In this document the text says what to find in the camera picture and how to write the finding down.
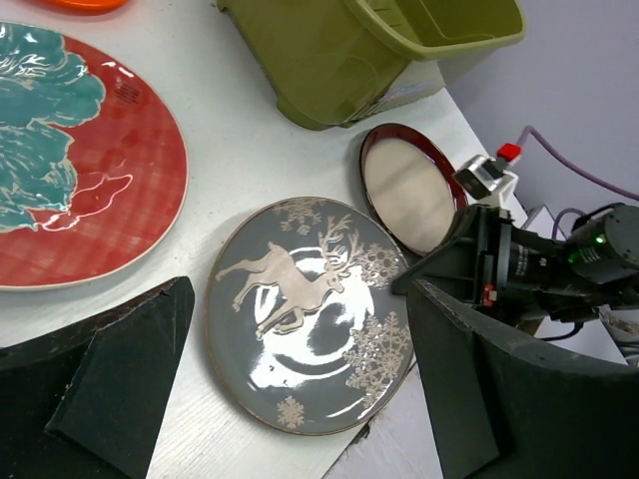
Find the grey reindeer plate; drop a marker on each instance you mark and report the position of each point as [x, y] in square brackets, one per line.
[301, 326]

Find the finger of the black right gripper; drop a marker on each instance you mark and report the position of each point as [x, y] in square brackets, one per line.
[453, 265]

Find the olive green plastic bin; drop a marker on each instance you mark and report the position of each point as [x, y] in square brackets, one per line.
[335, 63]

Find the red teal floral plate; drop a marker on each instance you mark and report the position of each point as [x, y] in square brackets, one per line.
[94, 168]

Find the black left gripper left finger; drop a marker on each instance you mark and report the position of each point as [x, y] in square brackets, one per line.
[88, 400]

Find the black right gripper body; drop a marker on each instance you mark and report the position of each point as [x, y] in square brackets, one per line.
[524, 275]

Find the red rimmed beige plate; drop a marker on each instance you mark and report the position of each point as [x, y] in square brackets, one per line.
[409, 186]

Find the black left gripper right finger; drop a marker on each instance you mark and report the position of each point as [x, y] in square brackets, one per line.
[504, 404]

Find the orange round plate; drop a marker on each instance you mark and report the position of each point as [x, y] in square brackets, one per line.
[83, 6]

